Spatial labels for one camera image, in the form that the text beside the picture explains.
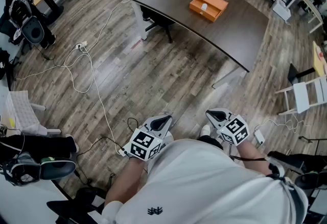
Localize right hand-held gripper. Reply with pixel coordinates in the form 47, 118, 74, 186
205, 108, 250, 146

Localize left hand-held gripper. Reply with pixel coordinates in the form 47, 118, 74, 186
130, 115, 174, 162

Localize person's left forearm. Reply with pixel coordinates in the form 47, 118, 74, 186
104, 158, 149, 208

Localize person's right forearm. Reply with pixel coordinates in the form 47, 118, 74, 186
236, 140, 272, 177

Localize person's left white shoe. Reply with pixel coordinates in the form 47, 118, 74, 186
163, 132, 175, 146

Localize person's black trousers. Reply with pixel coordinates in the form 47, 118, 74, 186
198, 135, 223, 150

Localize white charger adapter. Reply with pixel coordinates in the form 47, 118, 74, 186
254, 128, 266, 143

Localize white plug adapter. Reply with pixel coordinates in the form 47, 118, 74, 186
118, 141, 132, 159

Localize person's white t-shirt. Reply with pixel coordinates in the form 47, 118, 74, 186
102, 138, 309, 224

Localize white wooden chair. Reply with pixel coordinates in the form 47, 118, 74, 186
275, 76, 327, 116

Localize black tripod stand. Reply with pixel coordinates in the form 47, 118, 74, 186
298, 135, 327, 143

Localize white air purifier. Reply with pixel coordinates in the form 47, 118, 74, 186
272, 0, 292, 22

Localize white quilted chair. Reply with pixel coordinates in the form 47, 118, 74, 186
5, 90, 62, 137

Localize white desk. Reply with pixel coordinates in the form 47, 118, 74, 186
0, 179, 69, 224

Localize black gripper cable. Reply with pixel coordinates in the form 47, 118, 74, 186
229, 145, 269, 162

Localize white charger cable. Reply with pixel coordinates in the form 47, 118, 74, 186
255, 118, 306, 142

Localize white power strip with cable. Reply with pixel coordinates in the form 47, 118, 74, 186
14, 0, 130, 155

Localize black thin floor cable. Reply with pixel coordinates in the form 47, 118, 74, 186
76, 117, 140, 185

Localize grey black shoulder strap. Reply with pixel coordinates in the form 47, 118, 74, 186
265, 156, 309, 224

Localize yellow table with black pedestal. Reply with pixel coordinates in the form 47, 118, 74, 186
287, 40, 327, 86

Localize white frame table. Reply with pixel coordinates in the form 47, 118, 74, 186
297, 0, 324, 34

